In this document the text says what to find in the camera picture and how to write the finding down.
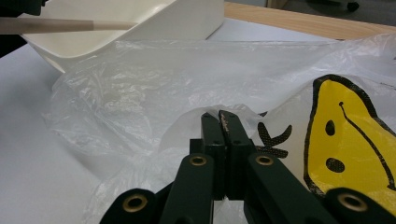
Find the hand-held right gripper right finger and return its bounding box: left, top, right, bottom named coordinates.
left=218, top=109, right=257, bottom=201

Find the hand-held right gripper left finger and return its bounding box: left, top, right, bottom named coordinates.
left=190, top=112, right=227, bottom=201

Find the beige ladle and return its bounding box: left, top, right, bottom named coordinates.
left=0, top=16, right=138, bottom=35

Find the clear plastic bag yellow face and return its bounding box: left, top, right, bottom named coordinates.
left=41, top=32, right=396, bottom=224

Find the white plastic bin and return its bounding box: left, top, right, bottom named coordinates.
left=20, top=0, right=225, bottom=75

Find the wooden table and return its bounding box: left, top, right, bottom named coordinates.
left=223, top=1, right=396, bottom=41

